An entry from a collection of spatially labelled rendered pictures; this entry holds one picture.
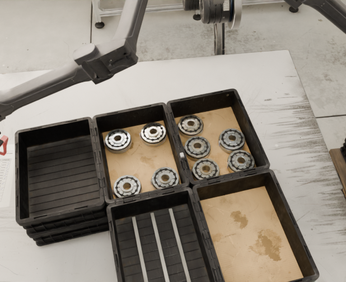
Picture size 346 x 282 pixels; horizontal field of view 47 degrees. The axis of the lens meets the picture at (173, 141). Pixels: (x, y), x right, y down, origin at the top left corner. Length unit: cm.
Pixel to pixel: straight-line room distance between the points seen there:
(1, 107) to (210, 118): 84
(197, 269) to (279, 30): 247
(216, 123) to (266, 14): 207
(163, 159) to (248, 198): 36
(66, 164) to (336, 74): 223
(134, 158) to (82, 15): 225
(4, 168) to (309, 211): 128
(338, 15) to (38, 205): 116
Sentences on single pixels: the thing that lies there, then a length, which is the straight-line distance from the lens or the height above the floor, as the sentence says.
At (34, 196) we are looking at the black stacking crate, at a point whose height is 83.
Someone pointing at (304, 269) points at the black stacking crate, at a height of 86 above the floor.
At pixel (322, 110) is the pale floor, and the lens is 295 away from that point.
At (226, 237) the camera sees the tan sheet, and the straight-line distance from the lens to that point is 142.
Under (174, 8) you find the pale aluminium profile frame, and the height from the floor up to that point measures 13.
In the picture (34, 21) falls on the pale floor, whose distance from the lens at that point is 371.
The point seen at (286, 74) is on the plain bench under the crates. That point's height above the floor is 70.
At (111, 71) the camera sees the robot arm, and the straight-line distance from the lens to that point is 112.
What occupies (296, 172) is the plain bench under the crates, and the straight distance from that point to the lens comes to 175.
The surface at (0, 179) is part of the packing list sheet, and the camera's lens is 183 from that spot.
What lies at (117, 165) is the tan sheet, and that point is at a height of 83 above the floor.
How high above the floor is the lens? 215
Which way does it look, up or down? 55 degrees down
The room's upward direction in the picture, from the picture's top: 2 degrees counter-clockwise
